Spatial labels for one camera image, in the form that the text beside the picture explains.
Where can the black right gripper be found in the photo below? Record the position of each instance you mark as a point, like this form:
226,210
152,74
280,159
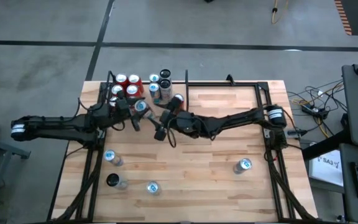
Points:
182,123

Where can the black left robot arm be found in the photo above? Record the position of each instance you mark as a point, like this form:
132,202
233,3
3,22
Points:
57,124

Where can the blue silver Red Bull can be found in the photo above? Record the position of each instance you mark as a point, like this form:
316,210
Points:
154,90

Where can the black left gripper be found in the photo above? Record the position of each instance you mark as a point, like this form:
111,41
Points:
123,110

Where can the black power strip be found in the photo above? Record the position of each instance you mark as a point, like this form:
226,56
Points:
314,110

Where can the red soda can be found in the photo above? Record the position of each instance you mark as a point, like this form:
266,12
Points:
179,98

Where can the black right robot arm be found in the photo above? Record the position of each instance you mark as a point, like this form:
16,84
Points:
235,119

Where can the black desk beam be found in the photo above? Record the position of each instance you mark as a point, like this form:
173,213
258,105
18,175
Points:
325,146

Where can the white Celsius can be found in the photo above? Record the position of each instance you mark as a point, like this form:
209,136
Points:
165,87
116,181
165,74

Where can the orange Fanta can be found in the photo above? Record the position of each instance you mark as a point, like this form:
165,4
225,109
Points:
134,79
132,90

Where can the white paper sign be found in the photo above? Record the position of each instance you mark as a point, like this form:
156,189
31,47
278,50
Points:
326,169

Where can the red Coke Zero can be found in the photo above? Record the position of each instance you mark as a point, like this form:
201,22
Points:
117,89
121,77

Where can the grey metal side table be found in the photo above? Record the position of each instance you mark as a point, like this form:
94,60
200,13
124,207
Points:
11,150

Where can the silver sugar-free Red Bull can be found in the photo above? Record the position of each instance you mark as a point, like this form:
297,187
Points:
152,188
140,105
154,77
243,164
113,157

